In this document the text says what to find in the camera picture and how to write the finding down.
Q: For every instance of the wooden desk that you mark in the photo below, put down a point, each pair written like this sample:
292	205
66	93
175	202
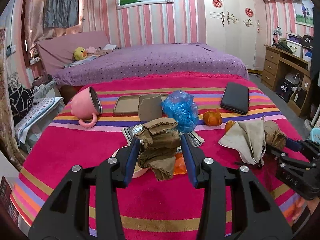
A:
283	65

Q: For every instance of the pink headboard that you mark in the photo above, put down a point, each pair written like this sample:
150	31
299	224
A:
56	52

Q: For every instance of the blue plastic bag ball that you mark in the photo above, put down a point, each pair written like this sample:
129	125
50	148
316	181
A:
180	106

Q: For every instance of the printed snack wrapper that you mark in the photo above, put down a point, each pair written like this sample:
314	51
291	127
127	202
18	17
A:
130	132

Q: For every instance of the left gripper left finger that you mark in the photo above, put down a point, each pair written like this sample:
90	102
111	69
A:
65	214

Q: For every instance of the yellow duck plush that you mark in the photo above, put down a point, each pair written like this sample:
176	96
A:
79	54

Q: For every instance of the hanging black clothes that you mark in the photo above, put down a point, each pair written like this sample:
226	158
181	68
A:
314	70

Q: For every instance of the small framed couple photo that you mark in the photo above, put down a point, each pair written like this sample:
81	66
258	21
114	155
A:
304	12

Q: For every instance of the white wardrobe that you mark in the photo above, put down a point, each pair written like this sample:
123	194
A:
239	28

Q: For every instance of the brown rectangular tray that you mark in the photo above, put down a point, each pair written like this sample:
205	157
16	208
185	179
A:
128	104

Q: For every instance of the black quilted wallet case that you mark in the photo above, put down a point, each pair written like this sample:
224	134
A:
235	98

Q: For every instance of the black box under desk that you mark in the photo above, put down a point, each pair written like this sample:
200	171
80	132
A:
284	89

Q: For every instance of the brown cardboard cup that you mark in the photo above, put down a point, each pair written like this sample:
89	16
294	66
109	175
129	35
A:
149	107

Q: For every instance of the orange plastic wrapper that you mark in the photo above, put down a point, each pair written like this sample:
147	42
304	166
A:
180	167

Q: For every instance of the light blue plastic basket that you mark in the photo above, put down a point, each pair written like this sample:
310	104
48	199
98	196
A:
315	135

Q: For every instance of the desk lamp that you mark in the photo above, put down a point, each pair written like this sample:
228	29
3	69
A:
276	33

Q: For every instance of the striped pink bed blanket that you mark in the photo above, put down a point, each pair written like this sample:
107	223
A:
161	203

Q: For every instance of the pink mug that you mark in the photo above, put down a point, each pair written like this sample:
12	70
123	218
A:
86	106

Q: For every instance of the grey window curtain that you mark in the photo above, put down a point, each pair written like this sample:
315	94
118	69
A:
61	14

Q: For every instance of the orange peel piece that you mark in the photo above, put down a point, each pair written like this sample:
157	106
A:
229	125
212	118

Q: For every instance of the purple dotted bed cover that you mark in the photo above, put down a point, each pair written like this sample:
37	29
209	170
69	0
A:
140	61

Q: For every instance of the white storage box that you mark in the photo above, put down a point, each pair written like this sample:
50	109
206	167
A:
295	47

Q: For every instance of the beige cloth pouch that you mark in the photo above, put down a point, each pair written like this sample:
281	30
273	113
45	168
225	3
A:
248	138

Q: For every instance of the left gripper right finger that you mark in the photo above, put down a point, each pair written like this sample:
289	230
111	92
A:
235	205

